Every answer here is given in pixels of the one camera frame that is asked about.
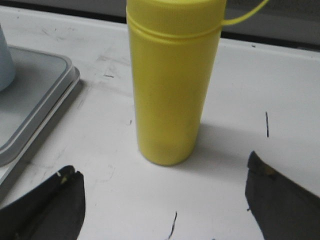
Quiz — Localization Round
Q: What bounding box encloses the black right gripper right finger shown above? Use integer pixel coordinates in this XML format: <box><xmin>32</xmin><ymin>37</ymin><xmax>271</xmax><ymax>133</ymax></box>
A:
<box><xmin>245</xmin><ymin>151</ymin><xmax>320</xmax><ymax>240</ymax></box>

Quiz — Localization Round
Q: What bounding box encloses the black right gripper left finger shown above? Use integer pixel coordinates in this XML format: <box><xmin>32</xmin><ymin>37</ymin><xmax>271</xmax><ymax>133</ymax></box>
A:
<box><xmin>0</xmin><ymin>165</ymin><xmax>86</xmax><ymax>240</ymax></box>

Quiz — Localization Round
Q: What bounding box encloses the light blue plastic cup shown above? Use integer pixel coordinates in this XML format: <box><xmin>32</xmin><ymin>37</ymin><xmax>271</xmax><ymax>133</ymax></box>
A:
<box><xmin>0</xmin><ymin>25</ymin><xmax>16</xmax><ymax>91</ymax></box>

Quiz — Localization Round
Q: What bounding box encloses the yellow squeeze bottle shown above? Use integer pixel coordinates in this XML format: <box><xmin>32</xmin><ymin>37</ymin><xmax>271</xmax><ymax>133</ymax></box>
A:
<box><xmin>126</xmin><ymin>0</ymin><xmax>266</xmax><ymax>166</ymax></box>

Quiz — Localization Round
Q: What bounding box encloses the digital kitchen scale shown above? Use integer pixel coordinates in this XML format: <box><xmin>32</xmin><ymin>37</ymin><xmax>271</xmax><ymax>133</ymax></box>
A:
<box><xmin>0</xmin><ymin>46</ymin><xmax>80</xmax><ymax>183</ymax></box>

